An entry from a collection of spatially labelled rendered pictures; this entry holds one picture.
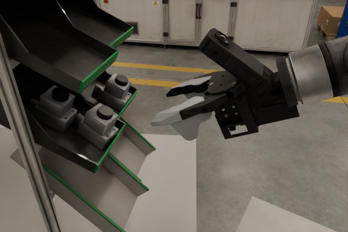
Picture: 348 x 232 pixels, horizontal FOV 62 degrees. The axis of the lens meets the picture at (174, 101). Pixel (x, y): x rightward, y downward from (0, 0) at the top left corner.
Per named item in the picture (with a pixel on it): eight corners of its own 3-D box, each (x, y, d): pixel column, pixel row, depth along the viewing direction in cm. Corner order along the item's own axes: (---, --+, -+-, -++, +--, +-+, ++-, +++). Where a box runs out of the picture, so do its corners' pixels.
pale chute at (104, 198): (138, 196, 72) (149, 189, 70) (116, 243, 61) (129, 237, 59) (49, 119, 66) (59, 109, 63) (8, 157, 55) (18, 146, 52)
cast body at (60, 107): (74, 120, 58) (83, 95, 54) (62, 133, 54) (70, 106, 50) (37, 101, 57) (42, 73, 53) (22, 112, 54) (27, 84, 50)
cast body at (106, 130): (115, 139, 58) (126, 114, 55) (102, 150, 55) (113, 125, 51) (82, 115, 59) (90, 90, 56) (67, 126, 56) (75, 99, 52)
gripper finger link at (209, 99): (184, 125, 40) (242, 99, 40) (179, 116, 40) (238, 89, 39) (180, 111, 45) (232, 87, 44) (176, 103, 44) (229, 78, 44)
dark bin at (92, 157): (122, 131, 62) (134, 105, 58) (95, 174, 51) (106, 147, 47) (5, 68, 61) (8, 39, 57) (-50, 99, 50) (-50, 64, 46)
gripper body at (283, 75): (220, 141, 44) (303, 124, 39) (199, 94, 41) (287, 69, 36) (225, 114, 51) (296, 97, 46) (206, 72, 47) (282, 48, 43)
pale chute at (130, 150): (146, 155, 85) (156, 148, 82) (130, 188, 74) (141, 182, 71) (73, 88, 79) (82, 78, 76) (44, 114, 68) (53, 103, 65)
